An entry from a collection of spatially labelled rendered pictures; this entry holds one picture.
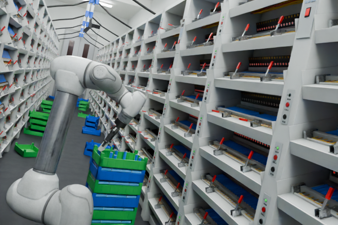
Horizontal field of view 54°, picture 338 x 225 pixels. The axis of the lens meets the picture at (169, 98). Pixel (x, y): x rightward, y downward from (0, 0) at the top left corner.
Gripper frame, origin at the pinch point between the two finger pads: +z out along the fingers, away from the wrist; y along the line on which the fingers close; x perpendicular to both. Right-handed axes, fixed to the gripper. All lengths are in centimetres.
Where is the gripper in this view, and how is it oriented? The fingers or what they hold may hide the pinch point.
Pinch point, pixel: (103, 145)
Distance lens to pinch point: 214.5
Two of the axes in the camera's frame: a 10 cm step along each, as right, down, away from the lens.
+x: 7.9, 6.0, -0.5
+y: -0.8, 0.2, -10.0
